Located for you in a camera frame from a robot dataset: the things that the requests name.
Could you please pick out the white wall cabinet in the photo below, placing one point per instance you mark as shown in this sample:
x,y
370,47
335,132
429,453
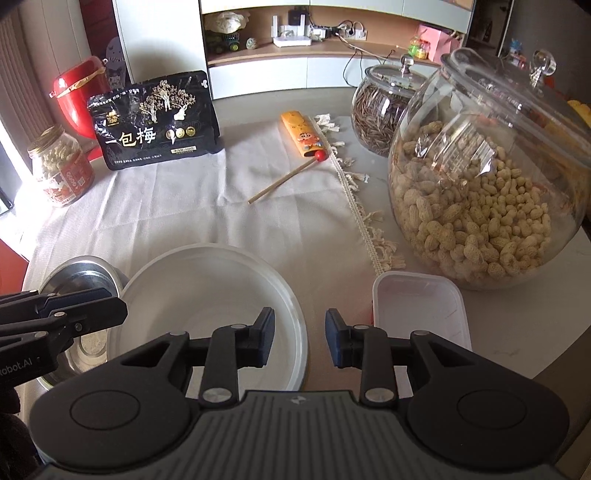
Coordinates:
x,y
258,69

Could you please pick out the white power strip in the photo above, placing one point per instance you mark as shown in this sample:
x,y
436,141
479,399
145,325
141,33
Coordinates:
x,y
355,33

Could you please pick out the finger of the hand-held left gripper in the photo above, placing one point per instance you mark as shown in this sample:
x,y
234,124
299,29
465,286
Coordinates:
x,y
92,316
69,301

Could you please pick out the wooden stick with red ball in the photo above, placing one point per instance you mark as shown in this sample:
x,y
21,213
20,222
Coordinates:
x,y
277,185

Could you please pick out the small glass jar of seeds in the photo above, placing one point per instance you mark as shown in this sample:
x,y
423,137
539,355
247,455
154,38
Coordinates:
x,y
378,120

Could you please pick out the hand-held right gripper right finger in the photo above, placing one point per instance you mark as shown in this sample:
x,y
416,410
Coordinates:
x,y
333,339

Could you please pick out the pink box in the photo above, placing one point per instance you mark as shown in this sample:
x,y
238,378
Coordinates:
x,y
438,44

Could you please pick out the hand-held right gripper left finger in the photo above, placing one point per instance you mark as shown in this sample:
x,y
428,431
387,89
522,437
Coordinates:
x,y
265,337

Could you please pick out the beige curtain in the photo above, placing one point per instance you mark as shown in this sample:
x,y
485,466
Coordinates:
x,y
23,69

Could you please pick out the green toy tractor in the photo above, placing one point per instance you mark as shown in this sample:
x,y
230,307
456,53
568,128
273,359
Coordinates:
x,y
221,42

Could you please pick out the glass jar of white snacks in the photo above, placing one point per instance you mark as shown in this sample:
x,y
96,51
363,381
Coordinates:
x,y
60,170

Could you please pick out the yellow plastic object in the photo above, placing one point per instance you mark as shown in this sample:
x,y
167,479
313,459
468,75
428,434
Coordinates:
x,y
579,110

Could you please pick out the red container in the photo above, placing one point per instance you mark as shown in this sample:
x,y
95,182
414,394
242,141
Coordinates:
x,y
74,101

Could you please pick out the white router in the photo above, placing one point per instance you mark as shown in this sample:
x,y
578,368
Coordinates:
x,y
291,41

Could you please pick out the white tablecloth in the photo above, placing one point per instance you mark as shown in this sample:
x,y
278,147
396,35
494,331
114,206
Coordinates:
x,y
277,240

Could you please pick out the small colourful jars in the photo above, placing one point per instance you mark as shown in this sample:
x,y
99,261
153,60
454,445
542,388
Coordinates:
x,y
419,50

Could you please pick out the cream crumpled bag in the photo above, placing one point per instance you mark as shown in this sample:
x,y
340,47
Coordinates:
x,y
226,22

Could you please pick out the small snow globe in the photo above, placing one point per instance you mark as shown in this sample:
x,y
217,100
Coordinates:
x,y
252,44

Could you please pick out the white printed enamel bowl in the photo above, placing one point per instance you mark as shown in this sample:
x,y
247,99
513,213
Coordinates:
x,y
198,295

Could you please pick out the red rectangular tray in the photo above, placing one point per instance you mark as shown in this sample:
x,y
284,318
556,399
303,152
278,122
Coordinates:
x,y
415,300

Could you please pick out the black snack bag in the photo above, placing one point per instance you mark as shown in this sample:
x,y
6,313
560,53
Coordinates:
x,y
152,129

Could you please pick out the large glass jar of peanuts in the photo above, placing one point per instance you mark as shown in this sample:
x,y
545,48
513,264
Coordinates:
x,y
461,221

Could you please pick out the stainless steel bowl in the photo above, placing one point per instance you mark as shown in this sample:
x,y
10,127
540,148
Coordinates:
x,y
83,274

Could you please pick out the orange cartoon snack packet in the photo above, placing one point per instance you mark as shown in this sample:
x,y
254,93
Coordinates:
x,y
302,134

